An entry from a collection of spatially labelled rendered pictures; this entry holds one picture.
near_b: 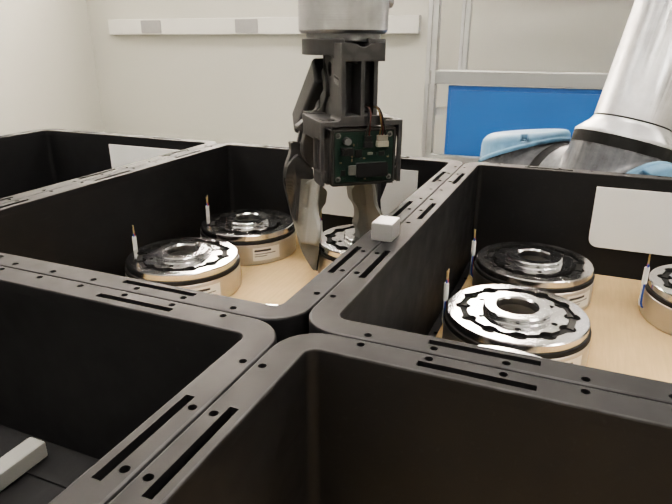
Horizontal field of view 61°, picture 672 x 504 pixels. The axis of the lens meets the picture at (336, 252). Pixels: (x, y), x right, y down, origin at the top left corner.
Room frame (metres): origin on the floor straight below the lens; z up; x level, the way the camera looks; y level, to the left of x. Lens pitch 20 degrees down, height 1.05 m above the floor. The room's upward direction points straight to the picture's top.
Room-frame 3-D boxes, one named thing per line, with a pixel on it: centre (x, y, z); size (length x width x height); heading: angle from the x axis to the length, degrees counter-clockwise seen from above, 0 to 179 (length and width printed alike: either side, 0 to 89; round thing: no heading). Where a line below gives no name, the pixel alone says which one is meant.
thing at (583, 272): (0.48, -0.18, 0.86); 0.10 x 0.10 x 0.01
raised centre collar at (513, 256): (0.48, -0.18, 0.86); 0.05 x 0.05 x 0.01
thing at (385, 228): (0.35, -0.03, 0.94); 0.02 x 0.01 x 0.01; 157
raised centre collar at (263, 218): (0.60, 0.10, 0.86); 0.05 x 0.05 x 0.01
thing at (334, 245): (0.54, -0.03, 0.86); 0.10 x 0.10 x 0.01
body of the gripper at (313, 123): (0.51, -0.01, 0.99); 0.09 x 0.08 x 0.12; 17
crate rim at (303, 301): (0.47, 0.08, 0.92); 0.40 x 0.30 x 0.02; 157
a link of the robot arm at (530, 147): (0.78, -0.26, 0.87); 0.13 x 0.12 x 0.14; 26
